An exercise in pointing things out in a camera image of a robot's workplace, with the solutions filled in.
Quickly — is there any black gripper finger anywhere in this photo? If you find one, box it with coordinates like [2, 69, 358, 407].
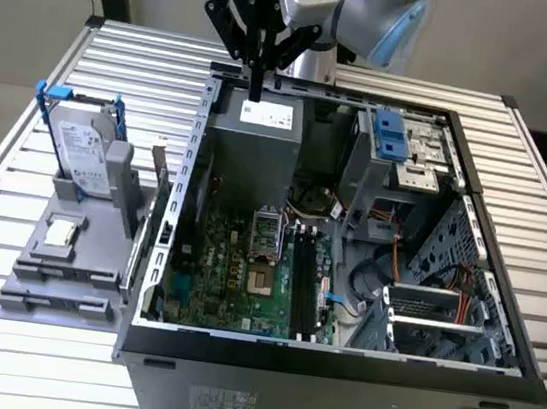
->
[254, 18, 324, 111]
[192, 0, 269, 103]

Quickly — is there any black RAM slot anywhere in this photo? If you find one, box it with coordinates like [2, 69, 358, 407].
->
[282, 223, 320, 342]
[294, 224, 334, 343]

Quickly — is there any grey power supply unit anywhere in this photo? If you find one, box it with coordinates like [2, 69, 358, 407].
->
[196, 83, 310, 218]

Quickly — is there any blue disk bay latch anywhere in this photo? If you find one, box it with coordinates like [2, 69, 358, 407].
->
[367, 107, 413, 165]

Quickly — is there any metal socket cover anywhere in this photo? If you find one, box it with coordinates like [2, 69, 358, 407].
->
[247, 204, 288, 266]

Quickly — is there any metal disk bay cage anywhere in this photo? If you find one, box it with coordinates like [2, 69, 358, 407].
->
[333, 102, 462, 243]

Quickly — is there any hard disk in blue carrier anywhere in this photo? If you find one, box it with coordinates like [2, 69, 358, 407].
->
[22, 77, 133, 206]

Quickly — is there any CPU socket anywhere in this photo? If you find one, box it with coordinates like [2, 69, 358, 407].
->
[242, 259, 281, 300]

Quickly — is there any green motherboard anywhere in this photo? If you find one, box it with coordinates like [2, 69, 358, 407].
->
[156, 195, 353, 348]

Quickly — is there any silver CPU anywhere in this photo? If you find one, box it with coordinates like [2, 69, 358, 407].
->
[43, 215, 82, 249]

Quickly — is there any perforated metal disk bay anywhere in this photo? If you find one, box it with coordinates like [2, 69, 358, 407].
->
[347, 181, 542, 372]

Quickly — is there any black open PC case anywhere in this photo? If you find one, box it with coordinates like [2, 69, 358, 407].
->
[104, 52, 547, 409]

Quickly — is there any graphics card with metal bracket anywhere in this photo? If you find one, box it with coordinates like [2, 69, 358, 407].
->
[120, 131, 183, 304]

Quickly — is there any locking lever wire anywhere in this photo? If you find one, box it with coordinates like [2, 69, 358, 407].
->
[274, 210, 290, 263]

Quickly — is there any thin orange wire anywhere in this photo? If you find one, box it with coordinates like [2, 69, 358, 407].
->
[386, 223, 409, 284]

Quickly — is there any blue flat cable connector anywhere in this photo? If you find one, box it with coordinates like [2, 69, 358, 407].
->
[321, 289, 348, 306]

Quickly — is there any orange wire bundle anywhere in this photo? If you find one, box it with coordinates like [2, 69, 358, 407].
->
[438, 260, 479, 328]

